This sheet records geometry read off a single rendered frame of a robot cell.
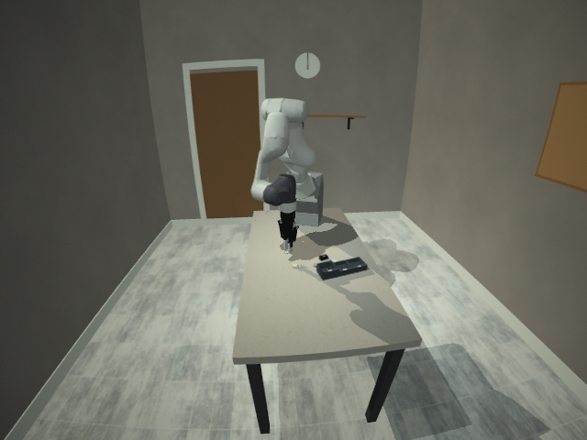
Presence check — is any dark grey rack of bins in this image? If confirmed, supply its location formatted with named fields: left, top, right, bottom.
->
left=316, top=257, right=367, bottom=280

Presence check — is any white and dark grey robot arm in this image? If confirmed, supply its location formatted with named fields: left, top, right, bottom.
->
left=251, top=98, right=316, bottom=213

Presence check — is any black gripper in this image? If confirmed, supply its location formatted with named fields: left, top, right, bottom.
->
left=278, top=211, right=299, bottom=254

